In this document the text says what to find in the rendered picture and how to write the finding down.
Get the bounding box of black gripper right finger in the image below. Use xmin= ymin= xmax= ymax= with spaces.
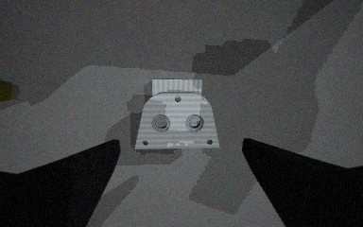
xmin=242 ymin=138 xmax=363 ymax=227

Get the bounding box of olive yellow block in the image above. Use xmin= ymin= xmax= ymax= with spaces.
xmin=0 ymin=80 xmax=12 ymax=102

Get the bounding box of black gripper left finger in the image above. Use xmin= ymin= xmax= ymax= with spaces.
xmin=0 ymin=139 xmax=120 ymax=227

